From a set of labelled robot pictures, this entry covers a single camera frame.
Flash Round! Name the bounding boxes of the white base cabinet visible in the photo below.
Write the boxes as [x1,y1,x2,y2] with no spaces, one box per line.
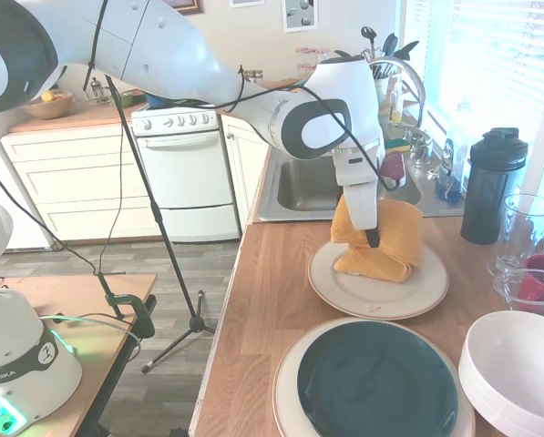
[0,131,140,242]
[220,113,272,238]

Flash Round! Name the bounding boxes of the clear dish soap bottle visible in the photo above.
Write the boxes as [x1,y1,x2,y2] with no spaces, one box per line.
[437,136,468,202]

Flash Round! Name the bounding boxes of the grey cable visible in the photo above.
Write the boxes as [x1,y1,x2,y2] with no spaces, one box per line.
[38,312,141,365]

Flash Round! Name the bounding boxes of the chrome gooseneck faucet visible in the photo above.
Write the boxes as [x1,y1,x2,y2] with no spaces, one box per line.
[369,57,427,133]

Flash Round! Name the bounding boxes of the black tripod stand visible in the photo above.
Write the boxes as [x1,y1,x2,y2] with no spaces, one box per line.
[105,75,218,375]

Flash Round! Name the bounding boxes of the dark green clamp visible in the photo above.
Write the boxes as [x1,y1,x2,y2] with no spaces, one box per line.
[105,290,157,339]

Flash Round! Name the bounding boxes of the yellow liquid soap bottle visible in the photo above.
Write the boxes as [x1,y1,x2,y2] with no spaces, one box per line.
[388,76,405,127]

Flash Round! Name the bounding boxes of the grey wall poster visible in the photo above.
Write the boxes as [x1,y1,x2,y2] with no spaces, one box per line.
[282,0,319,33]

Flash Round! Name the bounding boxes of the yellow cloth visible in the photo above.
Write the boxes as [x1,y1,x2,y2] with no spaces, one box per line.
[329,198,424,283]

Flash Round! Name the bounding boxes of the brown picture frame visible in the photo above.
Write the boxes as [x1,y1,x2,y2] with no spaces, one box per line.
[173,0,205,15]

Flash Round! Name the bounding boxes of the white window blind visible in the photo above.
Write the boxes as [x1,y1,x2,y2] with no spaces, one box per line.
[401,0,544,156]

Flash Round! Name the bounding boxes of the dark plate on white plate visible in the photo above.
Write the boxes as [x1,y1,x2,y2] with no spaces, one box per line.
[272,317,477,437]

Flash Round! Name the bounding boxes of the white plate gold rim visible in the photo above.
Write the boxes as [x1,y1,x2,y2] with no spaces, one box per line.
[307,239,450,320]

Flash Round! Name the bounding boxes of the white oven stove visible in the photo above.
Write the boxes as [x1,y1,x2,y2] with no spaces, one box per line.
[130,102,236,243]

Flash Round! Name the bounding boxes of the dark teal plate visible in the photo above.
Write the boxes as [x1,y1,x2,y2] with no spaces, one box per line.
[296,320,460,436]

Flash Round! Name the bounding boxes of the chrome faucet handle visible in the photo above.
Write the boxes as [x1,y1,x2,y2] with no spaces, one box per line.
[410,131,435,168]

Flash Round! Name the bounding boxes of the glass French press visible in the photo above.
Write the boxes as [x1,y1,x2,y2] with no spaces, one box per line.
[88,76,111,107]

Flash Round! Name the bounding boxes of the clear stemmed glass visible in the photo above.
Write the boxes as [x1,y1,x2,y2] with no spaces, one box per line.
[487,194,544,278]

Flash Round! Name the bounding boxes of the glass bowl red content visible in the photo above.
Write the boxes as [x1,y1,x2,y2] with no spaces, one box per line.
[492,268,544,315]

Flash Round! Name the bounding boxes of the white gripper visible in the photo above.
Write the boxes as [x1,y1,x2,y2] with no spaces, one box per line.
[333,147,385,249]

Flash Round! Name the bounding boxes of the black shaker bottle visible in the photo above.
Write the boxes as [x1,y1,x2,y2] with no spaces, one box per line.
[460,127,529,246]

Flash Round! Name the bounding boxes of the white utensil crock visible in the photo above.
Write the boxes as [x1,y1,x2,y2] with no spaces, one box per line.
[374,76,390,106]

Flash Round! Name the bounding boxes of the blue pot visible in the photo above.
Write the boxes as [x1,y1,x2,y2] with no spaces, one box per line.
[144,92,186,110]

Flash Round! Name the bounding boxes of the black spatula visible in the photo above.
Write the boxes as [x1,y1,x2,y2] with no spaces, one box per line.
[381,32,399,63]

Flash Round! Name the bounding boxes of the white bowl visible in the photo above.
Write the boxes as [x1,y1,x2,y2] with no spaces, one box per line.
[457,310,544,432]

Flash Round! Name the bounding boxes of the stainless steel double sink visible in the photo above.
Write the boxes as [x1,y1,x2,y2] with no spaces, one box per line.
[257,140,467,223]

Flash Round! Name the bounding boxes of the wooden fruit bowl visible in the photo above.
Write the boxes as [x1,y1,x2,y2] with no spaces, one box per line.
[23,90,75,120]

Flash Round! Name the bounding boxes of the black slotted spoon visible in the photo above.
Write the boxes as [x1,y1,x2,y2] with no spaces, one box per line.
[360,25,378,63]

